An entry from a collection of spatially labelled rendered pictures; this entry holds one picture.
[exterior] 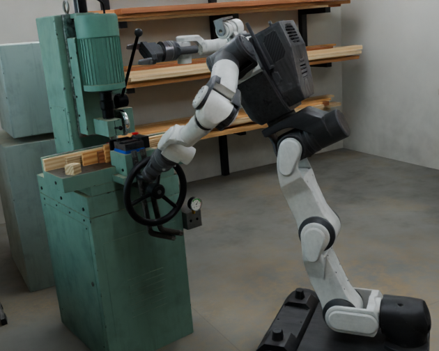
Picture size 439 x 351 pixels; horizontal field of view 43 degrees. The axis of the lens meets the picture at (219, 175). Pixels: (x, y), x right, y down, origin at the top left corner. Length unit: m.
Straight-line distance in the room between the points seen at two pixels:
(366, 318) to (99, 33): 1.53
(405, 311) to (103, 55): 1.55
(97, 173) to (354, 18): 4.14
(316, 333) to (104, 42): 1.47
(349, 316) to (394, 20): 3.77
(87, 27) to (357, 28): 3.96
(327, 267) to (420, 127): 3.37
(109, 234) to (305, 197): 0.83
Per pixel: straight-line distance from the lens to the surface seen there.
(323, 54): 5.26
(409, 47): 5.45
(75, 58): 2.49
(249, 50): 1.90
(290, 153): 2.07
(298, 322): 2.43
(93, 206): 2.29
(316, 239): 2.14
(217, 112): 1.68
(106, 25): 2.34
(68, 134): 2.60
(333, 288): 2.26
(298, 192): 2.14
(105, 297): 2.44
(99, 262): 2.37
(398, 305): 2.27
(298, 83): 2.00
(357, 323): 2.26
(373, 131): 5.88
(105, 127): 2.41
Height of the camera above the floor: 1.43
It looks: 15 degrees down
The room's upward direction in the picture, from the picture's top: 4 degrees counter-clockwise
